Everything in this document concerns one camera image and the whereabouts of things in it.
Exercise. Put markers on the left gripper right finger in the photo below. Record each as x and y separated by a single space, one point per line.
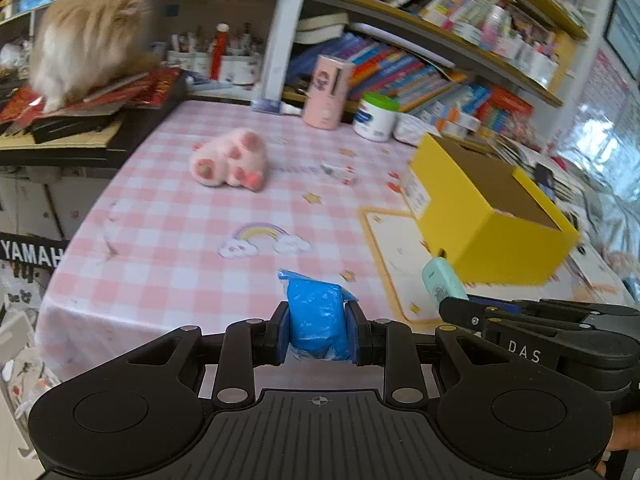
390 345

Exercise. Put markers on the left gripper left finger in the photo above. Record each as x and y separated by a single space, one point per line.
246 345

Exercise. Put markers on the blue plastic packet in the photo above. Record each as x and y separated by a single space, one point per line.
318 327

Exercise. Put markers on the mint green case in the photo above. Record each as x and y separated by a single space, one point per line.
441 281

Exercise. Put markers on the small white box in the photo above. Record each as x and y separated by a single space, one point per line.
342 174

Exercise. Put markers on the pink paw plush toy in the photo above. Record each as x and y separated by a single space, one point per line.
237 158

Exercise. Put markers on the pink checkered tablecloth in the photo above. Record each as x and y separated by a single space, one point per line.
158 250

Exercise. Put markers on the yellow cardboard box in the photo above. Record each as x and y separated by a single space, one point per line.
488 219

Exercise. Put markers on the black smartphone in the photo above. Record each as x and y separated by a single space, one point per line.
544 179

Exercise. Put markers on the white tissue pack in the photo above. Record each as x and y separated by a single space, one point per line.
410 130

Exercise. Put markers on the white jar green lid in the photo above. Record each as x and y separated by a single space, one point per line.
376 117

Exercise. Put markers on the white spray bottle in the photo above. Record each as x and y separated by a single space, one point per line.
275 107

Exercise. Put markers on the pink cylindrical humidifier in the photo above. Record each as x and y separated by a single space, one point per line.
327 93

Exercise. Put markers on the red book set box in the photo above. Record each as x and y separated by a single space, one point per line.
502 107

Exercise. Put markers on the row of colourful books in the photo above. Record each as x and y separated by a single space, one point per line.
379 67

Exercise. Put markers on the white pen holder cup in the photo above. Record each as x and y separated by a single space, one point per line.
241 70

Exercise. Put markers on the fluffy orange cat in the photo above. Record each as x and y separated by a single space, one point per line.
82 45

